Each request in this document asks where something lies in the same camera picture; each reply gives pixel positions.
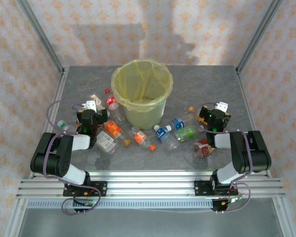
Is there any orange label plastic bottle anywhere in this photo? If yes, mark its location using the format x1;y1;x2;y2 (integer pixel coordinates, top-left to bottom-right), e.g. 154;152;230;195
104;120;132;146
131;127;156;152

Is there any small green band bottle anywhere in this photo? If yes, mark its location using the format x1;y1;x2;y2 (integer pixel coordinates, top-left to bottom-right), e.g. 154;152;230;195
57;120;78;134

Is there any large clear white label bottle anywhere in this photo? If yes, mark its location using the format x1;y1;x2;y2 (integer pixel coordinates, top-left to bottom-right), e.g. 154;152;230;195
95;130;119;155

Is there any green label clear bottle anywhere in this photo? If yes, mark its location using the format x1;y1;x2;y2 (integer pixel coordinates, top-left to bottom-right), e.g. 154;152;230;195
174;125;197;143

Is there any blue label clear bottle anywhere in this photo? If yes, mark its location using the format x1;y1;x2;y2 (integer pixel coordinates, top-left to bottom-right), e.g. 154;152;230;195
166;112;200;131

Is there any red brown label bottle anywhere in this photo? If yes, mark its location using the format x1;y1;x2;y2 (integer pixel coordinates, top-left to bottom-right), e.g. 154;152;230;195
192;138;217;158

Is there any blue label white cap bottle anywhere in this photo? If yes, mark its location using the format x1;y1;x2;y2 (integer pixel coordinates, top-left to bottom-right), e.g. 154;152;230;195
153;124;180;151

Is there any green mesh waste bin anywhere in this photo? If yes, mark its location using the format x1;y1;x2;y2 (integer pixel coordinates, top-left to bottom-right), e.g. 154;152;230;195
111;59;174;131

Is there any yellow plastic bin liner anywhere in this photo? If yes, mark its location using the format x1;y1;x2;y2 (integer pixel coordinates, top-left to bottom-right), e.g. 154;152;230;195
111;58;174;112

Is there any red label cola bottle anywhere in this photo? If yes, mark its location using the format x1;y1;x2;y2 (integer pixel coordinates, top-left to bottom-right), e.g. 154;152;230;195
104;88;127;124

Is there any small circuit board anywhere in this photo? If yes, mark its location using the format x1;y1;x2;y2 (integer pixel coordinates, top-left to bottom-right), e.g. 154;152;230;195
222;195;245;205
75;198;97;208

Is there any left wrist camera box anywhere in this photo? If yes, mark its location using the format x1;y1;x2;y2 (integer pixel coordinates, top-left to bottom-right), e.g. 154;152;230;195
85;99;98;112

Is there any white label green ring bottle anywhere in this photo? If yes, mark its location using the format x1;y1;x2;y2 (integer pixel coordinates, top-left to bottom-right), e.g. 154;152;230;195
90;93;107;112

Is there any aluminium table side rail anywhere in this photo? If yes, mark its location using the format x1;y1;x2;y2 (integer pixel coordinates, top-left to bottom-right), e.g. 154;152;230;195
2;68;70;237
235;68;296;237

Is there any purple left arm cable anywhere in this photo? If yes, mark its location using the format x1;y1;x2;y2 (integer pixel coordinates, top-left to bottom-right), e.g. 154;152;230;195
43;100;102;216

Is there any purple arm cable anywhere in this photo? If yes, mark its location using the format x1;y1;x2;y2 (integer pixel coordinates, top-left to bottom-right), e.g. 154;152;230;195
196;102;252;214
43;100;102;216

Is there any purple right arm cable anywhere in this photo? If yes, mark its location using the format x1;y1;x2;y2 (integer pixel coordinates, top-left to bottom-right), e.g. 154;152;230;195
196;102;252;214

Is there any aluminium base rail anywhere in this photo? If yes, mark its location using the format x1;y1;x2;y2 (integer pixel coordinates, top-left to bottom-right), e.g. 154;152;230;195
16;169;286;198

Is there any aluminium frame post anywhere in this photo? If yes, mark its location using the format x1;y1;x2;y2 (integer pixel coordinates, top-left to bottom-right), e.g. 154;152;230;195
16;0;65;75
236;0;284;74

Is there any grey slotted cable duct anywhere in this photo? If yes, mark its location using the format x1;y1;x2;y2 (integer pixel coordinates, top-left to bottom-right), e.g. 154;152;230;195
27;199;214;209

